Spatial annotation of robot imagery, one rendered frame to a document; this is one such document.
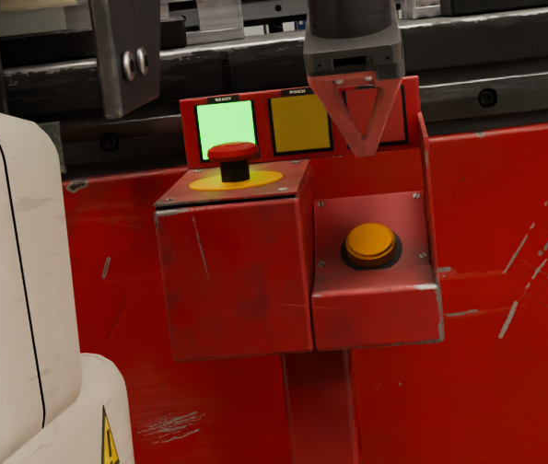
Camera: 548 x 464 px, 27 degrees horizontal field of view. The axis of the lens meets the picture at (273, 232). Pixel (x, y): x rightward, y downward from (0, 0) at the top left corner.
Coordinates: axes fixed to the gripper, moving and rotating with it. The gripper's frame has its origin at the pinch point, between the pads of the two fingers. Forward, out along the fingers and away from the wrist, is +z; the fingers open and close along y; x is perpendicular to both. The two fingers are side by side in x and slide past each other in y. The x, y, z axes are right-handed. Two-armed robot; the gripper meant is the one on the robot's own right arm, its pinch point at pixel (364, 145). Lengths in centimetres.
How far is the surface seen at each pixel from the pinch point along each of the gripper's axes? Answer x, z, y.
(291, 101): 5.9, 0.1, 10.7
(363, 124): 0.2, 2.5, 10.1
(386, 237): -0.9, 7.8, -0.1
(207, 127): 13.1, 1.4, 10.4
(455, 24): -9.0, 0.5, 27.7
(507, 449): -10.6, 42.2, 16.7
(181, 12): 22, 6, 61
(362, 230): 0.9, 7.5, 0.8
